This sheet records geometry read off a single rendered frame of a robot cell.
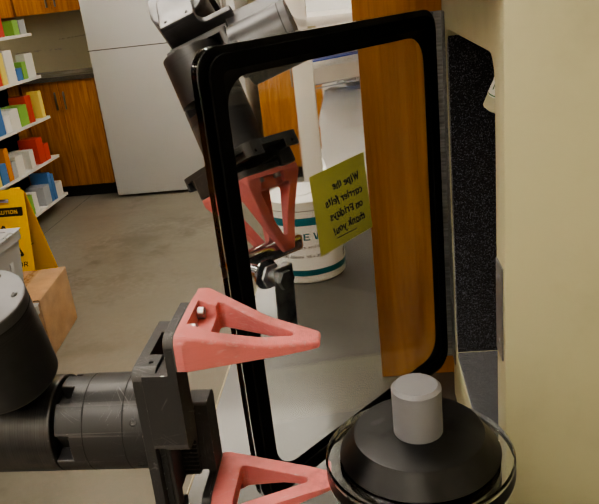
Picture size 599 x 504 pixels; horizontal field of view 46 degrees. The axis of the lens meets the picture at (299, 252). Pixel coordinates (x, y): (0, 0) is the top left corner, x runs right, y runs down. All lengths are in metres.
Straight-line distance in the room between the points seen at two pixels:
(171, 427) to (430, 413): 0.14
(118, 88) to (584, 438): 5.27
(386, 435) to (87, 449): 0.17
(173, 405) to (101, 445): 0.06
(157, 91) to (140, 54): 0.29
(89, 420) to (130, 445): 0.03
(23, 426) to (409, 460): 0.22
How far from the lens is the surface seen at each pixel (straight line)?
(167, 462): 0.43
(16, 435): 0.45
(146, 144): 5.68
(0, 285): 0.42
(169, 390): 0.39
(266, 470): 0.47
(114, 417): 0.42
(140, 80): 5.60
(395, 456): 0.40
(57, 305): 3.45
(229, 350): 0.38
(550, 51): 0.45
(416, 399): 0.40
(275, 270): 0.57
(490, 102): 0.58
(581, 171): 0.47
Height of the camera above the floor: 1.42
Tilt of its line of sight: 20 degrees down
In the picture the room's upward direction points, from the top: 7 degrees counter-clockwise
